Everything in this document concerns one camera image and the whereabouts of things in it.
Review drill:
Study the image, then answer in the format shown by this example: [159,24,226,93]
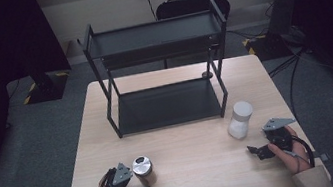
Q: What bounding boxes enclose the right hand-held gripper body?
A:
[260,114,302,157]

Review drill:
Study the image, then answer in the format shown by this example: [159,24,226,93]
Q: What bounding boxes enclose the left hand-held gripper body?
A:
[100,160,137,187]

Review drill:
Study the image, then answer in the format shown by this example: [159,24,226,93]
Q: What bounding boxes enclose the brown spice jar silver lid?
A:
[129,153,159,187]

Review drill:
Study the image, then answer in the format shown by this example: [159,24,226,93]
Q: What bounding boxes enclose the white powder jar grey lid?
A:
[223,99,258,142]

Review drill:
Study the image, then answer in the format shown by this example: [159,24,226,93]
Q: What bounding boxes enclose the black metal two-tier rack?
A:
[76,0,243,143]

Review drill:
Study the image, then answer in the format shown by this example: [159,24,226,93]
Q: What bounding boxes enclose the person's right hand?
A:
[264,123,313,179]

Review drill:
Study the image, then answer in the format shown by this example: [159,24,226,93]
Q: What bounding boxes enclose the grey tape piece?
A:
[314,152,331,164]

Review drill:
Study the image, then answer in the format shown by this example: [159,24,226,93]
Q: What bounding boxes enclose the black stand with striped base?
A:
[235,0,318,65]
[19,66,74,106]

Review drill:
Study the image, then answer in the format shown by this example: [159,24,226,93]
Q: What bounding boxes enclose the black chair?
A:
[153,0,234,32]

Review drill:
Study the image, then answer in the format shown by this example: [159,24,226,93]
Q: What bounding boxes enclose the right hand-held gripper black cable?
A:
[290,130,318,172]

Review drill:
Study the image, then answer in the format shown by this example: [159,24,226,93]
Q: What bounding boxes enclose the black floor cables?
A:
[263,42,333,125]

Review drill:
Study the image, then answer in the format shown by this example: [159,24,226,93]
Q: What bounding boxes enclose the black wall power cable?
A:
[143,0,159,24]

